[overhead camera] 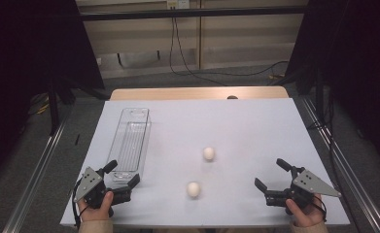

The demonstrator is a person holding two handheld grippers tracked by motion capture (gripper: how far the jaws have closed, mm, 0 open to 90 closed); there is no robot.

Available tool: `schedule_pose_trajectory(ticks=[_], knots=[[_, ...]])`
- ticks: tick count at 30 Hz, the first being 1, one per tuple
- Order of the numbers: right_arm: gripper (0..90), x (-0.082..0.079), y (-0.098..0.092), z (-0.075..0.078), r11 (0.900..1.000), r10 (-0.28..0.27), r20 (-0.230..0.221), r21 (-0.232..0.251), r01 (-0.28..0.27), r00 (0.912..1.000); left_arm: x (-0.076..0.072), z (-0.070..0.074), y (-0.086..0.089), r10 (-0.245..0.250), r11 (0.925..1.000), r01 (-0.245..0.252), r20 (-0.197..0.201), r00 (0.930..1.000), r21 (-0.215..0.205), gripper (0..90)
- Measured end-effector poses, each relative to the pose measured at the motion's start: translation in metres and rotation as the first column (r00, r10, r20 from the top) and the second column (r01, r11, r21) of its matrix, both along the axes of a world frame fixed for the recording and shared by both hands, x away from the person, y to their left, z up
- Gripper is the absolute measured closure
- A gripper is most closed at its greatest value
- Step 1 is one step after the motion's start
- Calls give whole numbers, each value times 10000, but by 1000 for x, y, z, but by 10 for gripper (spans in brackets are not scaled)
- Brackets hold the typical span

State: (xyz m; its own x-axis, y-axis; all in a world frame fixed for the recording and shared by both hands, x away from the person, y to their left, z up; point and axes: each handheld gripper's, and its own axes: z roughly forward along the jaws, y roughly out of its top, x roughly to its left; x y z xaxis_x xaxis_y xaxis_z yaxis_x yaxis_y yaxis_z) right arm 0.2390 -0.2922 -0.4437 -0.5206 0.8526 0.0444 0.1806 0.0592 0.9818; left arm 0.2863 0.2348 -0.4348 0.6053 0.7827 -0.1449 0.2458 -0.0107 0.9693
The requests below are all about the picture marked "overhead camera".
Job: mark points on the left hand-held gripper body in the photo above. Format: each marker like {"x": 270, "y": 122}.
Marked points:
{"x": 90, "y": 183}

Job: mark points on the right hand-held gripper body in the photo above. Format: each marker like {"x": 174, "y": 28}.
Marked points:
{"x": 310, "y": 184}

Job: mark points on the clear plastic container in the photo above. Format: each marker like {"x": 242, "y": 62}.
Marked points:
{"x": 131, "y": 142}

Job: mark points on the white table tennis ball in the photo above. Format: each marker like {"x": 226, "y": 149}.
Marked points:
{"x": 193, "y": 189}
{"x": 209, "y": 153}

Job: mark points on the person's right hand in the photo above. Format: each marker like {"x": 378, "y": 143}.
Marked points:
{"x": 307, "y": 215}

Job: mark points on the person's left hand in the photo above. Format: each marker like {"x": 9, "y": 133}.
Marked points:
{"x": 96, "y": 214}

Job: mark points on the white table cover sheet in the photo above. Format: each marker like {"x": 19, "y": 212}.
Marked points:
{"x": 242, "y": 129}

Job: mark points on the wooden table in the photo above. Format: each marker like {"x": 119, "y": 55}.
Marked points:
{"x": 178, "y": 93}

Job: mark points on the black curtain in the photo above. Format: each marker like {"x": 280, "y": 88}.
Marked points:
{"x": 25, "y": 64}
{"x": 356, "y": 64}

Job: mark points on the black horizontal bar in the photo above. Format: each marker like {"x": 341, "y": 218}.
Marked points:
{"x": 190, "y": 13}

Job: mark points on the metal floor rail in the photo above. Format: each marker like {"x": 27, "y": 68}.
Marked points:
{"x": 35, "y": 181}
{"x": 349, "y": 171}

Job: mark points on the white wall socket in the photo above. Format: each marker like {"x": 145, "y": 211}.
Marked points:
{"x": 178, "y": 4}

